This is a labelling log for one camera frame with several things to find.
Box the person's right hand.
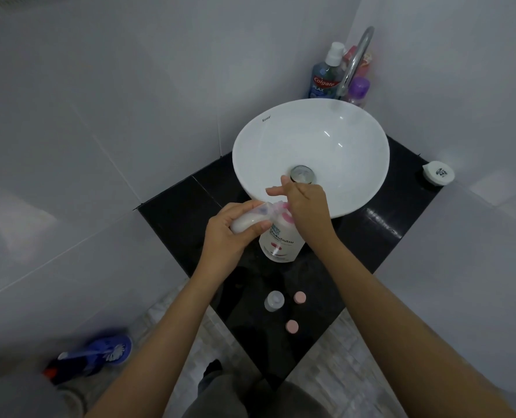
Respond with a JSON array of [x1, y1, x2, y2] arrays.
[[265, 175, 336, 251]]

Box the person's left hand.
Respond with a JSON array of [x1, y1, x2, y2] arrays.
[[199, 201, 273, 281]]

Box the small white squeeze bottle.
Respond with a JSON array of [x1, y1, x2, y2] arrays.
[[230, 201, 277, 235]]

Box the white pump bottle pink top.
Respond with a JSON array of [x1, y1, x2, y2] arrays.
[[258, 202, 307, 263]]

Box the person's left forearm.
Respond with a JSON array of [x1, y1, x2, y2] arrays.
[[84, 263, 226, 418]]

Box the person's right forearm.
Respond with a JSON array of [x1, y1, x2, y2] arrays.
[[304, 233, 516, 418]]

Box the chrome sink drain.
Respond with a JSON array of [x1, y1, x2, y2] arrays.
[[290, 165, 316, 184]]

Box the white round wash basin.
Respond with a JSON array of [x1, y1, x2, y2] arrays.
[[232, 98, 390, 219]]

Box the small clear travel bottle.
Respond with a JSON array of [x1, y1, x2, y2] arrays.
[[264, 291, 285, 312]]

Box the blue mouthwash bottle white cap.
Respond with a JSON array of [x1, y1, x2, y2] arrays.
[[308, 42, 346, 100]]

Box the clear bottle purple cap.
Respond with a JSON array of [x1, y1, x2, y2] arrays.
[[343, 77, 370, 108]]

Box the chrome curved faucet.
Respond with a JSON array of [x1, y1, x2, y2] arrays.
[[334, 26, 375, 110]]

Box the person's black shoe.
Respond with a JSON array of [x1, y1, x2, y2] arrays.
[[202, 359, 223, 381]]

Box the red toothpaste package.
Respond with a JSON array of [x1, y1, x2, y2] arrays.
[[343, 45, 374, 79]]

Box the white round lidded container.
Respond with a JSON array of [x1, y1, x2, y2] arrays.
[[422, 161, 456, 187]]

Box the person's grey trousers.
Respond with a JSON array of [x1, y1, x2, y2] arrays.
[[182, 372, 328, 418]]

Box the blue toilet brush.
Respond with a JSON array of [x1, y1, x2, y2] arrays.
[[58, 334, 133, 374]]

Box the dark bottle orange cap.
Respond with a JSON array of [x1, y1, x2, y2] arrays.
[[44, 365, 69, 386]]

